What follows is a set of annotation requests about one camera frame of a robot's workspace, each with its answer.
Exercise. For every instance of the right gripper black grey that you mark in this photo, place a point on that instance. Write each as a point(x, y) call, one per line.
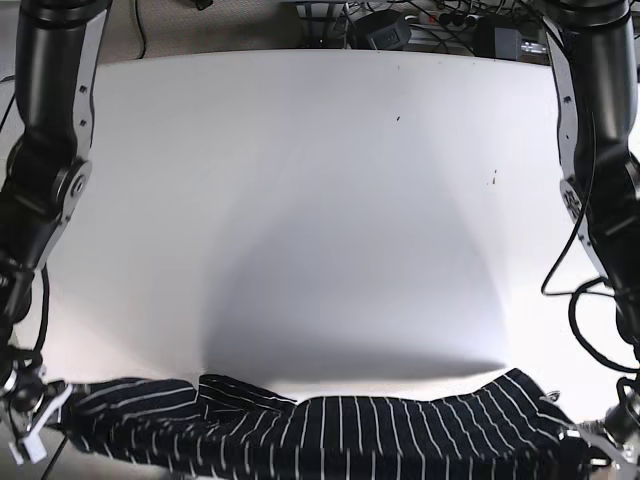
point(28, 405)

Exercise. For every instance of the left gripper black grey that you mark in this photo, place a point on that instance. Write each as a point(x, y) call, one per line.
point(602, 449)

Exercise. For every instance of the navy white striped T-shirt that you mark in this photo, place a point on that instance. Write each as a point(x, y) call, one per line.
point(229, 429)

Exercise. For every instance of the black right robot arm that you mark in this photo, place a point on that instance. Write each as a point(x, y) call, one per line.
point(57, 50)

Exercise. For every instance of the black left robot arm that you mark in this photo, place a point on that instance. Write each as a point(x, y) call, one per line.
point(590, 45)

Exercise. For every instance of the black box under table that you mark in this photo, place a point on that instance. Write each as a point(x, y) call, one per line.
point(380, 30)

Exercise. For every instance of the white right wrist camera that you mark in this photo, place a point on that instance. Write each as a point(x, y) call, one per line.
point(28, 449)

